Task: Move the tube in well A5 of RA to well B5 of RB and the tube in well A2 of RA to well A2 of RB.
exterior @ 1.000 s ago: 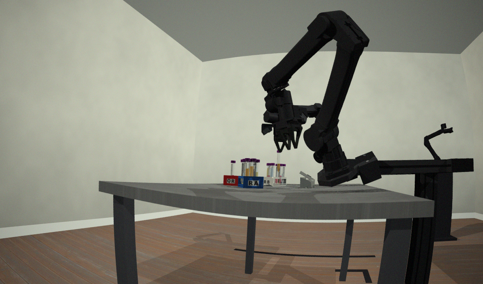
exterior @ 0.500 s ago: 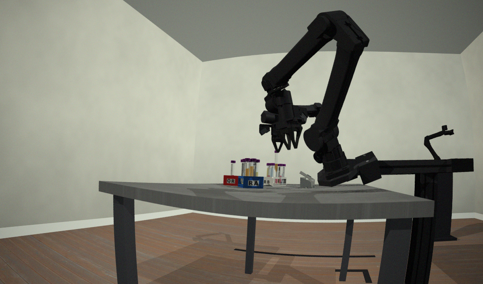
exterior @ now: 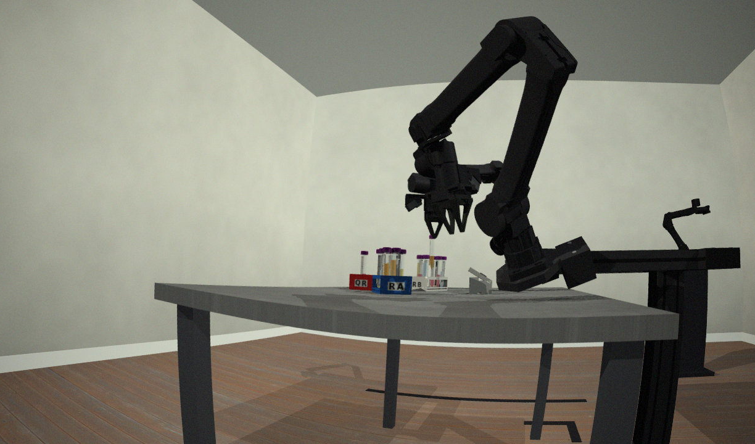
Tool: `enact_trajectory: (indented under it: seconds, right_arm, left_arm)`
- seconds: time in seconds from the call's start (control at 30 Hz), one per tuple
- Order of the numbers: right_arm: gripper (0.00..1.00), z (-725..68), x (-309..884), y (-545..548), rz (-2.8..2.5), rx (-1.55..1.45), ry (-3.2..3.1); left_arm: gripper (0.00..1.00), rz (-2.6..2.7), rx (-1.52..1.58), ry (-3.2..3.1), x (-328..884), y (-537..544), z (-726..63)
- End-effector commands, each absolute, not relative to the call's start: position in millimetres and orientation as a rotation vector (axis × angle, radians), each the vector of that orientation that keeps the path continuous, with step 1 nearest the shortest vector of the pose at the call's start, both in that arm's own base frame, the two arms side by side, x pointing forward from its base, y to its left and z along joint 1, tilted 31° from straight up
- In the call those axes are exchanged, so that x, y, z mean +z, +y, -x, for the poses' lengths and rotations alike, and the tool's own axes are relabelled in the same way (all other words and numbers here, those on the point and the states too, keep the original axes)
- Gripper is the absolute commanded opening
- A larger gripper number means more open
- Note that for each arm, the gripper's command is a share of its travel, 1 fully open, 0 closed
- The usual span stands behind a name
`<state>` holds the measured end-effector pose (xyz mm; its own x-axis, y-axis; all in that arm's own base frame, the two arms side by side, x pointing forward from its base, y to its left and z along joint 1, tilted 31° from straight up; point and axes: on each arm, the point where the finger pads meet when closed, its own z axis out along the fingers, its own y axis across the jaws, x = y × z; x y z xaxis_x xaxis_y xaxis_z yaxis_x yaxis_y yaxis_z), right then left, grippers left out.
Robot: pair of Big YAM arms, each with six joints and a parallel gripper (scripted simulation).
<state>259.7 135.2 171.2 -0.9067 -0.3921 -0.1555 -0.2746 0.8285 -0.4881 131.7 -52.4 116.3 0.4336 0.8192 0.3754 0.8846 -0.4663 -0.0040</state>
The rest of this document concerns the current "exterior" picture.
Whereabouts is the red lego brick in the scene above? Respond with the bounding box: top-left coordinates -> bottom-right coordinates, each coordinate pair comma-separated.
349,274 -> 373,290

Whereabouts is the blue tube rack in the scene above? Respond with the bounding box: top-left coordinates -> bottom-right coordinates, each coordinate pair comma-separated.
372,275 -> 412,295

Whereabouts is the white done button panel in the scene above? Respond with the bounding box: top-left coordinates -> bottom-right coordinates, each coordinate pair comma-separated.
468,267 -> 492,294

